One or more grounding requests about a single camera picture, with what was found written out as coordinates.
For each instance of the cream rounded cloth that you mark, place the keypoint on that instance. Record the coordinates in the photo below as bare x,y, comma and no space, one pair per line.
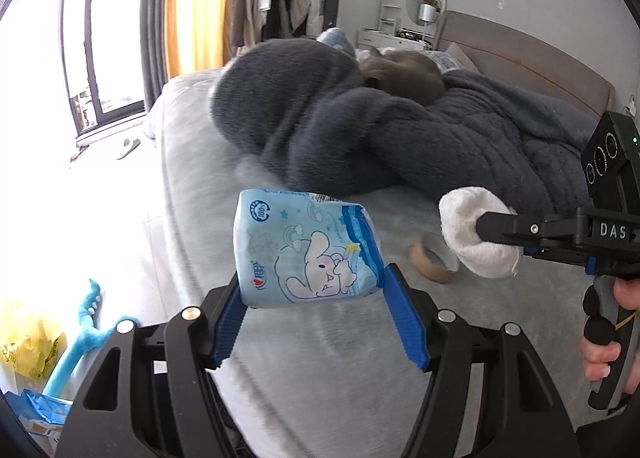
465,238

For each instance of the blue packaging bag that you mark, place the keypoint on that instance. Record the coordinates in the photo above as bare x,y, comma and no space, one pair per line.
40,408

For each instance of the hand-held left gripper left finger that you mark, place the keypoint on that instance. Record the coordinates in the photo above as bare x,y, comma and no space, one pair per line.
227,333

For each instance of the yellow plastic bag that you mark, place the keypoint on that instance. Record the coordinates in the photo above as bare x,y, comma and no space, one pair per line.
30,353

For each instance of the yellow curtain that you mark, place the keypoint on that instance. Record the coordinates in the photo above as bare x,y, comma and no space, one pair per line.
197,3

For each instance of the white cylinder lamp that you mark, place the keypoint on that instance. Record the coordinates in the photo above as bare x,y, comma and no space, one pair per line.
426,12

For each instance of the brown tape roll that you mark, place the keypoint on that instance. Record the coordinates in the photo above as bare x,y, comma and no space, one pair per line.
425,269

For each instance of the grey slipper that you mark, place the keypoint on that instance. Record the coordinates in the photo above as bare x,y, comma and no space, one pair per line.
128,148

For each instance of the white dresser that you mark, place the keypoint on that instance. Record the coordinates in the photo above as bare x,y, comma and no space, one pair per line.
390,38

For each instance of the blue plush toy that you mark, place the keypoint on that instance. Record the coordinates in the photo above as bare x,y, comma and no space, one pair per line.
85,338

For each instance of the beige pillow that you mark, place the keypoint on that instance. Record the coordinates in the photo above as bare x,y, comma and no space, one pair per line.
462,56

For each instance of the brown fleece cloth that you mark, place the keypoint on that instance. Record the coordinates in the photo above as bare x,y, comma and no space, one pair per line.
405,76

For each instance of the brown upholstered headboard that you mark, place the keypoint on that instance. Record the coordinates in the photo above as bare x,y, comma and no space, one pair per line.
525,58

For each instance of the light blue patterned pillow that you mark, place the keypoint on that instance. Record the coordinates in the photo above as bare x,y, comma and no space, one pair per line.
445,61

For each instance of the grey bed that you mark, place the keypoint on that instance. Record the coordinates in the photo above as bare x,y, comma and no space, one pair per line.
325,363

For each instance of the blue white plush cloth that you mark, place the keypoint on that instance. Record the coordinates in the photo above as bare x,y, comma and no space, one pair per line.
336,41

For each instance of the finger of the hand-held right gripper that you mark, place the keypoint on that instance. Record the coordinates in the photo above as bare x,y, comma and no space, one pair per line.
510,227
560,252

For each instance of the white shelf organiser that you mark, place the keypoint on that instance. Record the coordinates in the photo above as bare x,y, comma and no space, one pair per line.
392,13

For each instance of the dark grey fluffy blanket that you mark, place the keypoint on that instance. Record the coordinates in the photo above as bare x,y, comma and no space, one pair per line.
400,138

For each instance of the light blue tissue packet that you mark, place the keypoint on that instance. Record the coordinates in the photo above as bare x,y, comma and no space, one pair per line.
300,258

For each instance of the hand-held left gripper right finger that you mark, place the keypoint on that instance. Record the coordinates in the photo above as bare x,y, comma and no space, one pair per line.
407,333

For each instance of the person's right hand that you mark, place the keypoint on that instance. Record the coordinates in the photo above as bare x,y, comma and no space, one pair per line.
630,295

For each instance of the dark framed balcony window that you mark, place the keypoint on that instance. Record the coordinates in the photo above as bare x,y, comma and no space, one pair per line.
105,38

